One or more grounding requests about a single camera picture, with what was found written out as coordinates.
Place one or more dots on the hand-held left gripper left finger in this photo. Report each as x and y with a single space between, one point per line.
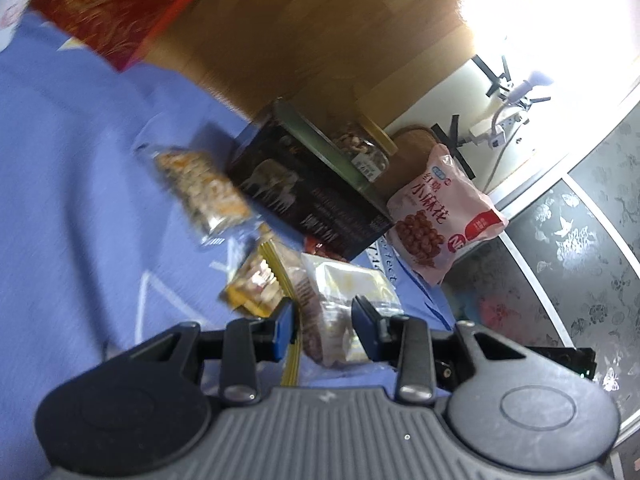
285 330

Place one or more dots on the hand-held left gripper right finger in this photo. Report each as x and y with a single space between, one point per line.
365 330

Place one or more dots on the clear layered cake packet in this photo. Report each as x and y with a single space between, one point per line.
325 310

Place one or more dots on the yellow snack packet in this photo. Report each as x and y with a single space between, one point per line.
250 285

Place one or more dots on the small red snack packet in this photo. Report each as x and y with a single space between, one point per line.
320 250

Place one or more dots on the black tin box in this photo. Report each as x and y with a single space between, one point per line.
300 195

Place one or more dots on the clear nut bar packet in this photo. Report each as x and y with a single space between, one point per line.
200 190

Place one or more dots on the patterned glass sliding door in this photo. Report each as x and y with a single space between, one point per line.
575 235

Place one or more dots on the pink snack bag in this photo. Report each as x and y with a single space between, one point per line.
440 225

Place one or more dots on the brown wooden cutting board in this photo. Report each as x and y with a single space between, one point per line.
410 160

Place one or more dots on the clear nut jar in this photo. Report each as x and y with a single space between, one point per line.
365 152

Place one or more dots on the black tape strip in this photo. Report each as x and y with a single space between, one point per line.
497 90
535 101
506 70
452 150
487 67
455 130

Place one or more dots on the white power strip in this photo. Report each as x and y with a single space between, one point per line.
492 135

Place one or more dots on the blue printed tablecloth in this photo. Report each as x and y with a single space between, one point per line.
75 160

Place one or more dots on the white gooseneck lamp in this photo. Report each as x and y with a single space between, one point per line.
530 82

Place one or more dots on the red gift box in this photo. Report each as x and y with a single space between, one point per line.
110 10

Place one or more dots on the wooden wall board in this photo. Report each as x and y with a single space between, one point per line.
325 35

